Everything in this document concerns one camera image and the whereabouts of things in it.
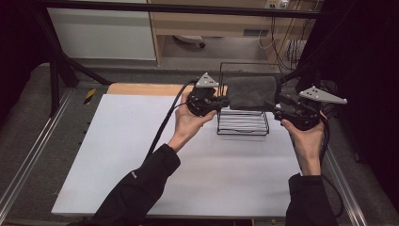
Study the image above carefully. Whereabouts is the white cabinet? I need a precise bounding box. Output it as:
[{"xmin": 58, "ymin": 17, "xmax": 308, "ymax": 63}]
[{"xmin": 47, "ymin": 7, "xmax": 157, "ymax": 61}]

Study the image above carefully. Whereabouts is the person's right hand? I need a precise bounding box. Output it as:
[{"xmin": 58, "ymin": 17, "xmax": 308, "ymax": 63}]
[{"xmin": 280, "ymin": 110, "xmax": 327, "ymax": 177}]

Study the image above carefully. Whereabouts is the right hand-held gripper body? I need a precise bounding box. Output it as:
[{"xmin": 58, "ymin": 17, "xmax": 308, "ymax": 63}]
[{"xmin": 273, "ymin": 86, "xmax": 348, "ymax": 132}]

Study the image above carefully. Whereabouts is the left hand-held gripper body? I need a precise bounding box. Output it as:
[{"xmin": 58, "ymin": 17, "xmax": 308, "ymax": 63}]
[{"xmin": 185, "ymin": 72, "xmax": 222, "ymax": 118}]

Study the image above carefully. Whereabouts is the dark grey cloth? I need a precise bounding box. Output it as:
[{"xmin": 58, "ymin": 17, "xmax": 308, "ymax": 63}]
[{"xmin": 225, "ymin": 75, "xmax": 279, "ymax": 112}]

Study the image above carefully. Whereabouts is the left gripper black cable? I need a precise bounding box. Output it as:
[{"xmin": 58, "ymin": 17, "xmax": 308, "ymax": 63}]
[{"xmin": 145, "ymin": 79, "xmax": 200, "ymax": 160}]

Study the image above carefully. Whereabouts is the aluminium rail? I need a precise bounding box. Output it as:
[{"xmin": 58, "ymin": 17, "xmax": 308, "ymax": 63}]
[
  {"xmin": 0, "ymin": 89, "xmax": 75, "ymax": 218},
  {"xmin": 323, "ymin": 147, "xmax": 369, "ymax": 226}
]

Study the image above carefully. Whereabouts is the white chair base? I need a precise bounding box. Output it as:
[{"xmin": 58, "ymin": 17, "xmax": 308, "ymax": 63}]
[{"xmin": 172, "ymin": 34, "xmax": 207, "ymax": 49}]

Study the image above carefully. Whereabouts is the bundle of hanging cables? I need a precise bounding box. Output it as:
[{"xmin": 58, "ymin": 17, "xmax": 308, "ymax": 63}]
[{"xmin": 257, "ymin": 16, "xmax": 309, "ymax": 72}]

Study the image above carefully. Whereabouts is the wooden desk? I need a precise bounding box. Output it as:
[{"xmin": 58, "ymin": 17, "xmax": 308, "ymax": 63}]
[{"xmin": 146, "ymin": 0, "xmax": 326, "ymax": 67}]

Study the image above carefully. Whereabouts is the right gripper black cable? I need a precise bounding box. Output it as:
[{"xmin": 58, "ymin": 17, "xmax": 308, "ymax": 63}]
[{"xmin": 318, "ymin": 114, "xmax": 345, "ymax": 219}]

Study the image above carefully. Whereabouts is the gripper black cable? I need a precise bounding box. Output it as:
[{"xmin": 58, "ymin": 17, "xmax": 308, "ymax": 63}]
[
  {"xmin": 318, "ymin": 114, "xmax": 345, "ymax": 219},
  {"xmin": 145, "ymin": 79, "xmax": 200, "ymax": 160}
]

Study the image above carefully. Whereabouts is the black wire rack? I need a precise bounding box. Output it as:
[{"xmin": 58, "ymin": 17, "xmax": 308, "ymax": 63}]
[{"xmin": 215, "ymin": 61, "xmax": 284, "ymax": 137}]

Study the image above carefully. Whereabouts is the black metal stand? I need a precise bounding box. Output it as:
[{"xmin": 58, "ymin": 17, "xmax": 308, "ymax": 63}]
[
  {"xmin": 30, "ymin": 8, "xmax": 115, "ymax": 118},
  {"xmin": 276, "ymin": 60, "xmax": 326, "ymax": 98}
]

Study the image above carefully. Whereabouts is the black metal frame bar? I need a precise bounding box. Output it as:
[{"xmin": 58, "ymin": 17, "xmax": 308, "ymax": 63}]
[{"xmin": 39, "ymin": 0, "xmax": 326, "ymax": 20}]

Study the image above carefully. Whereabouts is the white power strip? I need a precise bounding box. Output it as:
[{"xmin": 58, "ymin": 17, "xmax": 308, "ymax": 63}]
[{"xmin": 264, "ymin": 0, "xmax": 290, "ymax": 10}]

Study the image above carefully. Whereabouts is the person's left hand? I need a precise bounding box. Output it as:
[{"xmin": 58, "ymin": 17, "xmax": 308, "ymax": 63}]
[{"xmin": 167, "ymin": 90, "xmax": 218, "ymax": 154}]

